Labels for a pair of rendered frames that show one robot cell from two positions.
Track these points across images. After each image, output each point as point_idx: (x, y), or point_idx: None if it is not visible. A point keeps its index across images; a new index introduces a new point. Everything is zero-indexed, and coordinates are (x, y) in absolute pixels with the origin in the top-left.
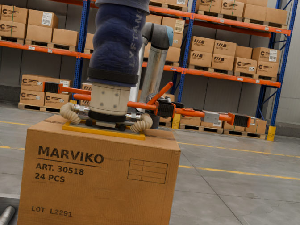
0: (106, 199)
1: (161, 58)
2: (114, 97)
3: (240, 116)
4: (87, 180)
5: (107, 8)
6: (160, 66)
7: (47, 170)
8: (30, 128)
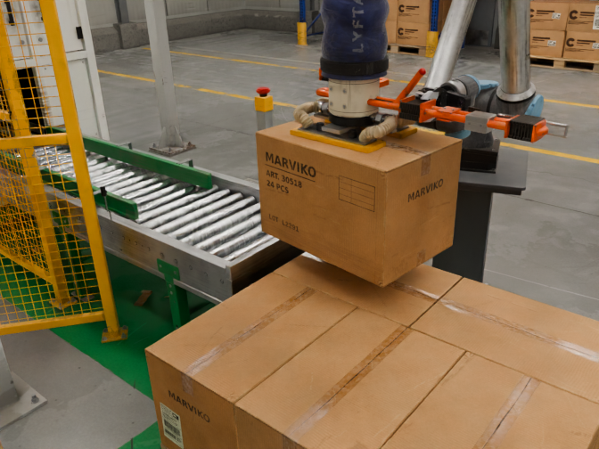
0: (324, 219)
1: (513, 6)
2: (342, 95)
3: (520, 124)
4: (305, 194)
5: None
6: (513, 20)
7: (274, 178)
8: (257, 132)
